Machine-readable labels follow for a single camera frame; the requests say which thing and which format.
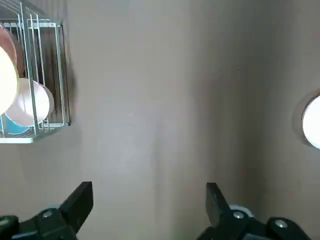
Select pink plate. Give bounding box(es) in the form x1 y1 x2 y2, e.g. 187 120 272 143
300 94 320 151

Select yellow plate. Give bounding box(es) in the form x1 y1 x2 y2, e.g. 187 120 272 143
0 46 20 116

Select large pink bowl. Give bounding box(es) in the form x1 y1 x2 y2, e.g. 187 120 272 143
0 23 18 78

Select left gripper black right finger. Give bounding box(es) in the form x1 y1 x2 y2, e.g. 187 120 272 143
196 182 314 240

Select small pale pink bowl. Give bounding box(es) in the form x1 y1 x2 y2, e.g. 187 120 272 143
4 78 55 126

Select blue bowl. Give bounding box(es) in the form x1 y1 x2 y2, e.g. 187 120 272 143
0 111 35 136

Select silver wire dish rack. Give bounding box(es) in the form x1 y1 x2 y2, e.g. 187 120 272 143
0 0 72 145

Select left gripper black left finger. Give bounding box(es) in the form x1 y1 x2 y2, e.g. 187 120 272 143
0 181 94 240

